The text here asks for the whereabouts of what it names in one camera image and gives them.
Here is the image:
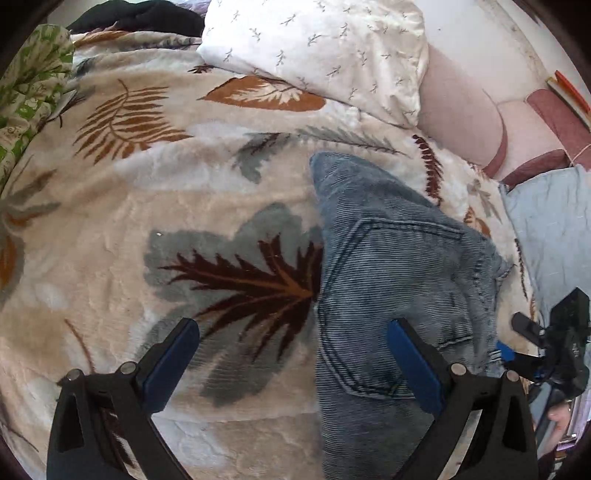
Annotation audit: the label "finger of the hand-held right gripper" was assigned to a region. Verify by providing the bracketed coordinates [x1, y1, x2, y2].
[511, 312, 548, 344]
[496, 342, 550, 376]

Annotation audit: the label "light blue cloth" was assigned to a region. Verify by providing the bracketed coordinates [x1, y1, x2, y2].
[499, 166, 591, 315]

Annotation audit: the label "person's right hand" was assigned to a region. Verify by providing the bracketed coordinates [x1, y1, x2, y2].
[547, 401, 575, 444]

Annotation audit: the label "white twig-print pillow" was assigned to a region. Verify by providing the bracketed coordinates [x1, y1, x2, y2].
[198, 0, 428, 129]

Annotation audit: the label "dark cloth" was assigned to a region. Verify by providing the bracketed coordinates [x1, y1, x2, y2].
[67, 0, 208, 37]

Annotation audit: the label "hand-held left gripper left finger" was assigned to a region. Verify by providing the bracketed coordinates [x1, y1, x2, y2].
[46, 318, 201, 480]

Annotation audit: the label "leaf-print fleece blanket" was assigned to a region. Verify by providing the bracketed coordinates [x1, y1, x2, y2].
[0, 30, 541, 480]

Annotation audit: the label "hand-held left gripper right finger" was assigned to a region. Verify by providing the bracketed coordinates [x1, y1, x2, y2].
[387, 318, 539, 480]

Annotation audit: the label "pink padded headboard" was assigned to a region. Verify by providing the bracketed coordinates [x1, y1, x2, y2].
[418, 0, 591, 185]

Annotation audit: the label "stack of books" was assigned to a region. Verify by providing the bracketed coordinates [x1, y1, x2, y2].
[545, 69, 591, 121]

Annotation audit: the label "green patterned cloth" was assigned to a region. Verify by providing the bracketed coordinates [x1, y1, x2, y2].
[0, 23, 77, 185]

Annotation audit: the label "blue denim pants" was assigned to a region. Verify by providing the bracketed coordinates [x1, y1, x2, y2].
[308, 151, 515, 480]

